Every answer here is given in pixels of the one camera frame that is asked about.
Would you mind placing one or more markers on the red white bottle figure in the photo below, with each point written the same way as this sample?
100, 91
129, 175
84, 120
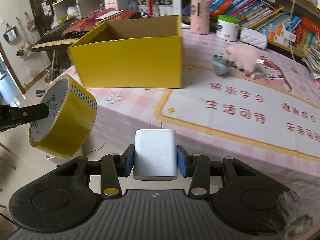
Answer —
150, 5

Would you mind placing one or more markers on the black electronic keyboard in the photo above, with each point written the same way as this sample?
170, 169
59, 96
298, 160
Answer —
55, 39

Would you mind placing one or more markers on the white USB charger plug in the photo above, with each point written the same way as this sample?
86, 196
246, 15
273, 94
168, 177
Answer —
155, 155

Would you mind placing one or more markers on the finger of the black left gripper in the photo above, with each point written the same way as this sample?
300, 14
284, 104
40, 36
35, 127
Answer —
25, 115

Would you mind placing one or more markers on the grey toy car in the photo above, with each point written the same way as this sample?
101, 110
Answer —
221, 65

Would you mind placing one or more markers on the red gift bags pile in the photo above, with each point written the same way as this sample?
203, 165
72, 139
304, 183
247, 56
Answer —
85, 25

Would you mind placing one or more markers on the pink cylindrical humidifier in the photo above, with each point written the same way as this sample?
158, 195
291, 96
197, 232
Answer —
200, 16

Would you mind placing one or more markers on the white jar green lid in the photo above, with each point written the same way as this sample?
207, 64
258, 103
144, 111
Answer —
227, 28

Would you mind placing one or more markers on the wooden bookshelf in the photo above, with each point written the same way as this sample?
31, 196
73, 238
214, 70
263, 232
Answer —
309, 7

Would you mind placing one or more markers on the white pen holder cup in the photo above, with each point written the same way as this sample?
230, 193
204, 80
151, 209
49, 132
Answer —
166, 9

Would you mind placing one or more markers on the stack of papers magazines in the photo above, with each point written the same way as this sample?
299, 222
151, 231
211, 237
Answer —
311, 59

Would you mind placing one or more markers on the yellow cardboard box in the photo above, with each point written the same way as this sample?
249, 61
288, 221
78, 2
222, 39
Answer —
140, 53

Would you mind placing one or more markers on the pink round plush toy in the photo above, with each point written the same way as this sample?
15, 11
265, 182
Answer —
242, 55

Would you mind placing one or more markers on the row of colourful books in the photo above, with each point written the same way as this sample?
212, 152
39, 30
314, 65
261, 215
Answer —
258, 14

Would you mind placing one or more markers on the orange blue medicine box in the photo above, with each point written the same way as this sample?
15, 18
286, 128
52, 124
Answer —
282, 32

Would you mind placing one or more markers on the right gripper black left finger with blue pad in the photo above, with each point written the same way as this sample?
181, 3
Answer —
113, 167

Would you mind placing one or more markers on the white quilted pearl purse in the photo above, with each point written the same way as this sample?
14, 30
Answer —
254, 38

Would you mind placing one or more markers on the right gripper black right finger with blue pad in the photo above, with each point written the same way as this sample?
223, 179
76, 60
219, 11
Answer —
196, 166

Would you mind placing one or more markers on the yellow packing tape roll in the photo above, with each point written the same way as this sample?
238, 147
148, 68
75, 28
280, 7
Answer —
72, 114

